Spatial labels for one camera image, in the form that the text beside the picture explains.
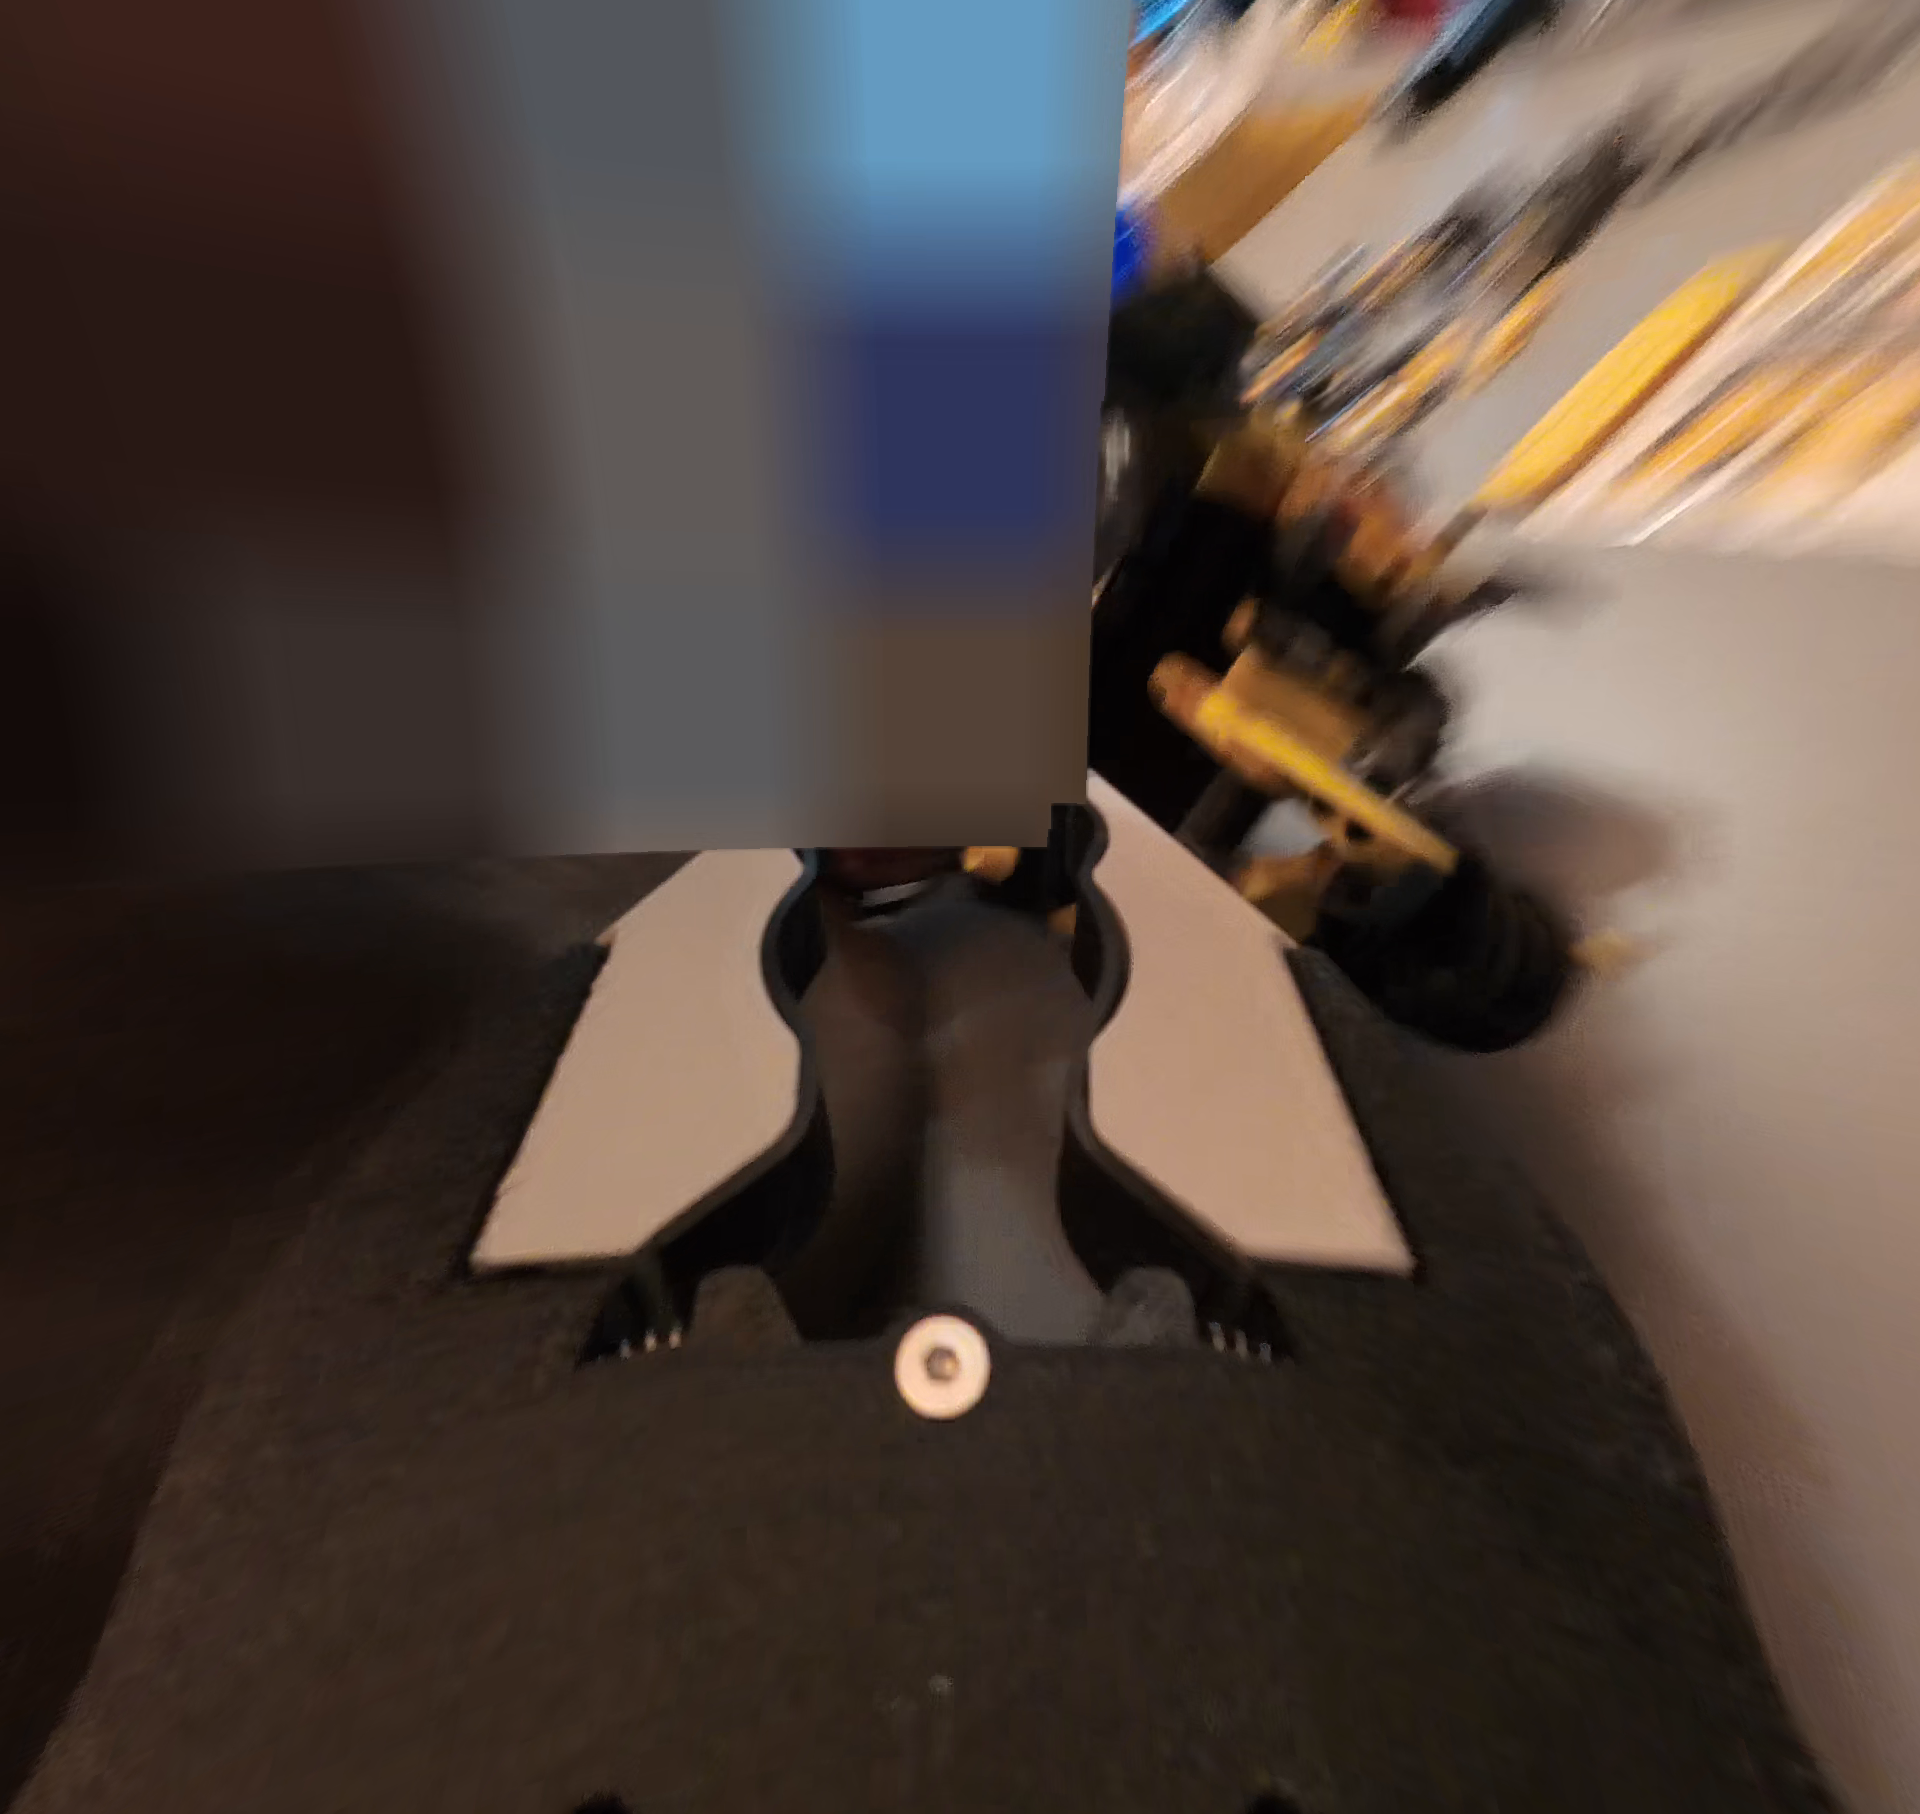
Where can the yellow toy brick vehicle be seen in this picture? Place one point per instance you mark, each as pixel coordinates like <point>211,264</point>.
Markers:
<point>1306,735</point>

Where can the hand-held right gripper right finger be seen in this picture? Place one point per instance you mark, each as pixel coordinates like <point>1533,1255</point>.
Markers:
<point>1229,1079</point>

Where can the person's brown clothing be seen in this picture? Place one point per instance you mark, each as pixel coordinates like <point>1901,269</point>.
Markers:
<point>182,1168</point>

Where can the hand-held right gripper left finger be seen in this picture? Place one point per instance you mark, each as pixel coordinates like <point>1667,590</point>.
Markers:
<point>675,1065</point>

